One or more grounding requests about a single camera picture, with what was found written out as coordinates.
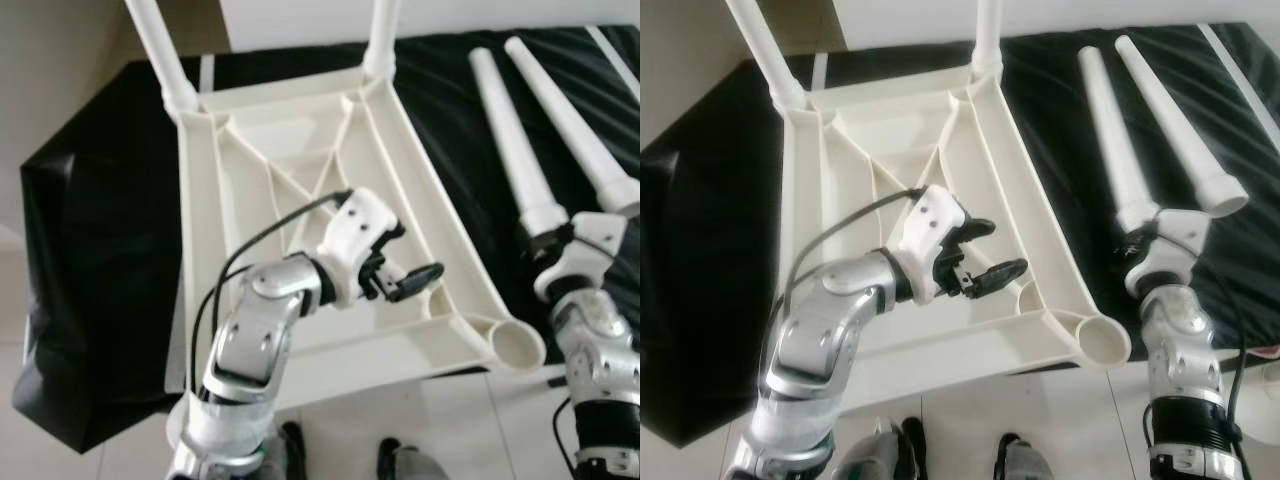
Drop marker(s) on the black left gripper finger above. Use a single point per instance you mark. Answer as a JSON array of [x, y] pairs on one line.
[[1000, 276], [418, 280], [393, 235], [978, 230]]

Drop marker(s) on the white plastic table top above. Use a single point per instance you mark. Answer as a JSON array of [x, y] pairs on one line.
[[250, 130], [850, 130]]

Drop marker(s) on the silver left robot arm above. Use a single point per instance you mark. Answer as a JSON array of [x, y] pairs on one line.
[[250, 340], [820, 335]]

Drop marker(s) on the black tablecloth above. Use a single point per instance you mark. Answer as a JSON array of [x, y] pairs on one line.
[[700, 250], [90, 250]]

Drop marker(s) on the grey black right robot foot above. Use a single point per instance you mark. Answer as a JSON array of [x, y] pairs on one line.
[[410, 462], [1035, 460]]

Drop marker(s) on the grey black robot foot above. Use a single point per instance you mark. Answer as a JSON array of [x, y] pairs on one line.
[[290, 450], [1035, 460], [885, 455], [410, 462]]

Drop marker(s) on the white tape strip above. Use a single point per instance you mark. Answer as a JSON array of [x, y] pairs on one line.
[[1240, 75], [615, 62], [206, 75], [820, 70]]

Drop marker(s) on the grey black left robot foot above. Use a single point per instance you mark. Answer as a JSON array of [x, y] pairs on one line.
[[885, 455], [290, 450]]

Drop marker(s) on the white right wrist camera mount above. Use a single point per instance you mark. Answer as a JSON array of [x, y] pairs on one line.
[[580, 255], [1170, 250]]

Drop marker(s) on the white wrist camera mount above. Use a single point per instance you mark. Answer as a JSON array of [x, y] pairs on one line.
[[1170, 250], [930, 228], [355, 230], [580, 255]]

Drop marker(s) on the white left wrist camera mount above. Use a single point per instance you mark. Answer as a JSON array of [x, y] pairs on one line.
[[355, 230], [930, 228]]

